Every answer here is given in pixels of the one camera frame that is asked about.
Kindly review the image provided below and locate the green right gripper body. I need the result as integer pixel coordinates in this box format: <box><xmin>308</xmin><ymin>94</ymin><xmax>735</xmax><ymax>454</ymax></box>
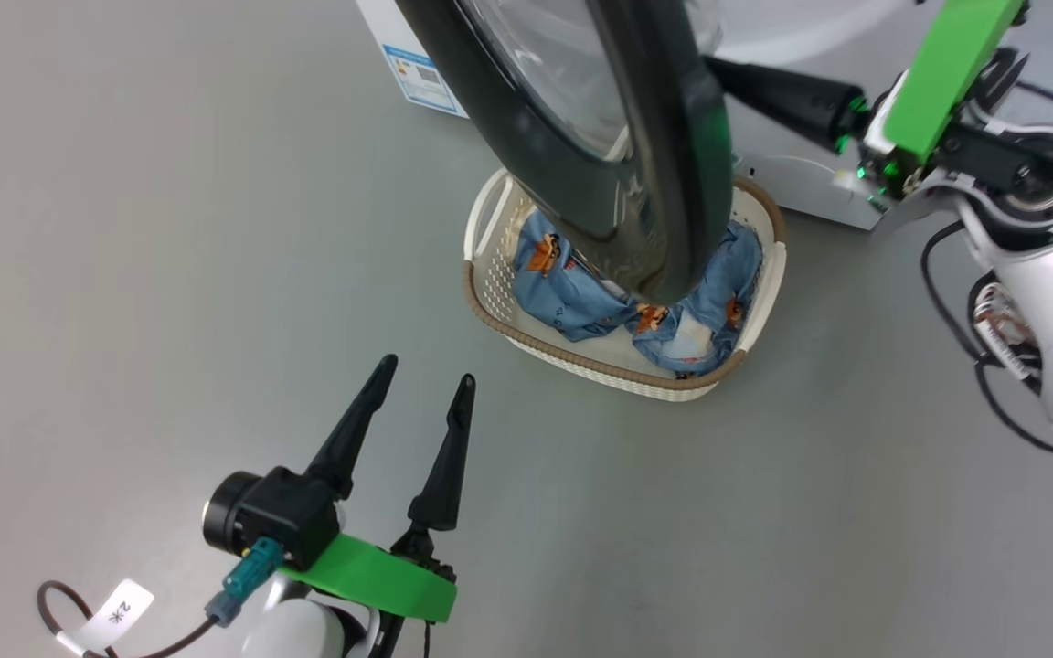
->
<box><xmin>842</xmin><ymin>0</ymin><xmax>1032</xmax><ymax>202</ymax></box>

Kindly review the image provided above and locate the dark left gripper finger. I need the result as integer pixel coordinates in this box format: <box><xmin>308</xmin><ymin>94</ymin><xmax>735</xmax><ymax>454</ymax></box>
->
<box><xmin>304</xmin><ymin>354</ymin><xmax>399</xmax><ymax>502</ymax></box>
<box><xmin>407</xmin><ymin>372</ymin><xmax>477</xmax><ymax>533</ymax></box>

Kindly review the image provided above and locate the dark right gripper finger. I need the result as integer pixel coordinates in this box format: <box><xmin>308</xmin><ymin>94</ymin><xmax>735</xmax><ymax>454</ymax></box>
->
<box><xmin>703</xmin><ymin>55</ymin><xmax>868</xmax><ymax>154</ymax></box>

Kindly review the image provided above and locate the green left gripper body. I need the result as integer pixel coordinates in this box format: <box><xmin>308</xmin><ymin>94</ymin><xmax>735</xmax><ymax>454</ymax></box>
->
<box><xmin>278</xmin><ymin>528</ymin><xmax>459</xmax><ymax>625</ymax></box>

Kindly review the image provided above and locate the black round glass washer door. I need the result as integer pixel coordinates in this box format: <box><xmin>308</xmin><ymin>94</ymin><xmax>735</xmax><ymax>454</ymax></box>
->
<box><xmin>394</xmin><ymin>0</ymin><xmax>736</xmax><ymax>302</ymax></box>

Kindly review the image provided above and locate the blue cartoon print garment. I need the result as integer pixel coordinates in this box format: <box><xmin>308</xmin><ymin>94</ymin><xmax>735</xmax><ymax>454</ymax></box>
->
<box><xmin>632</xmin><ymin>222</ymin><xmax>765</xmax><ymax>380</ymax></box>

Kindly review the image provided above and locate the blue garment with cream lining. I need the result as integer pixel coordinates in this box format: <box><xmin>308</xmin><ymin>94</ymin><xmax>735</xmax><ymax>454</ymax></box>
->
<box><xmin>513</xmin><ymin>208</ymin><xmax>642</xmax><ymax>344</ymax></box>

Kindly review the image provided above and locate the white front-load washing machine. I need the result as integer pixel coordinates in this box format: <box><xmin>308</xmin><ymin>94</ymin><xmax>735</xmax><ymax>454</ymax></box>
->
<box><xmin>355</xmin><ymin>0</ymin><xmax>920</xmax><ymax>231</ymax></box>

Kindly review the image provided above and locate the cream perforated laundry basket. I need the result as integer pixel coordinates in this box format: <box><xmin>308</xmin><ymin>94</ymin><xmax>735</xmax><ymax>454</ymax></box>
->
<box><xmin>463</xmin><ymin>167</ymin><xmax>788</xmax><ymax>403</ymax></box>

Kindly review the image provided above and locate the blue energy label sticker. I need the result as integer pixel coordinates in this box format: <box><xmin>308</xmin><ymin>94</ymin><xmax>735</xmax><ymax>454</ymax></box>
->
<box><xmin>382</xmin><ymin>44</ymin><xmax>459</xmax><ymax>115</ymax></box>

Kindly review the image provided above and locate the white cable tag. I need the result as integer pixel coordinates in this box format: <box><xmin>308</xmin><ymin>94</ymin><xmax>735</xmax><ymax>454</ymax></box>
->
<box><xmin>973</xmin><ymin>283</ymin><xmax>1039</xmax><ymax>380</ymax></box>
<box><xmin>79</xmin><ymin>578</ymin><xmax>154</xmax><ymax>652</ymax></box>

